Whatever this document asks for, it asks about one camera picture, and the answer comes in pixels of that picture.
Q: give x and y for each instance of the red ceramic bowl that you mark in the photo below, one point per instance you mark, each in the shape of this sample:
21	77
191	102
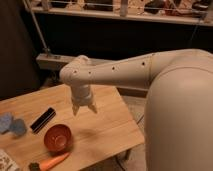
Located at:
58	138

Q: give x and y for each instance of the orange toy carrot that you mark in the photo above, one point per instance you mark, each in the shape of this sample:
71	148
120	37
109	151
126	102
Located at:
47	164

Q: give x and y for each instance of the long wooden shelf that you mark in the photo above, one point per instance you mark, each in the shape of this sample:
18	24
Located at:
163	11

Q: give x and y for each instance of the patterned card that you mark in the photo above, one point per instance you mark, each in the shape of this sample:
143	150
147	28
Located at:
7	163

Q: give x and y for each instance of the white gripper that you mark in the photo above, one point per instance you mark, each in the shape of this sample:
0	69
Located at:
82	95

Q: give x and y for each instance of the metal diagonal rod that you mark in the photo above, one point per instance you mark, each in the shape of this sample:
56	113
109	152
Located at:
45	47

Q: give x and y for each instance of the black rectangular bar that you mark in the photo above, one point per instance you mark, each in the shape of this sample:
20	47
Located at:
42	120

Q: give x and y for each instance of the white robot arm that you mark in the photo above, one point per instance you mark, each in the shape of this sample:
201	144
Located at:
178	121

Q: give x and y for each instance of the blue cloth piece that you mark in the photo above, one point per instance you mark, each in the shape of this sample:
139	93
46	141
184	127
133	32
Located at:
8	123

